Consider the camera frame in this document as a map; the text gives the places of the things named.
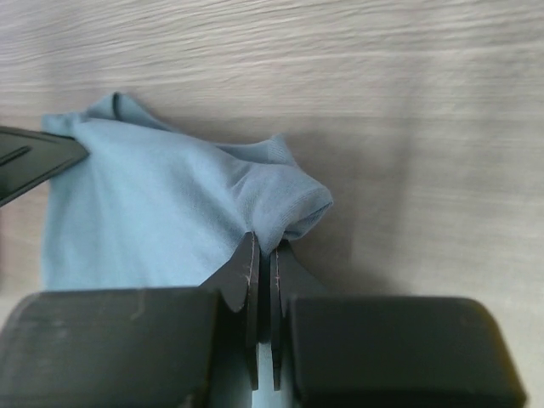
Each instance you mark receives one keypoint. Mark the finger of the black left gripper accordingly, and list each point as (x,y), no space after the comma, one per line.
(29,158)

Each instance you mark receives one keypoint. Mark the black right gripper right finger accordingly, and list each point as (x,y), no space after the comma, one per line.
(332,350)

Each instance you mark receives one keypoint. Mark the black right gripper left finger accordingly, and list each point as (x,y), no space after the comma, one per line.
(162,347)

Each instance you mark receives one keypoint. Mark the blue-grey t-shirt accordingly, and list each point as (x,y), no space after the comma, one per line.
(153,207)

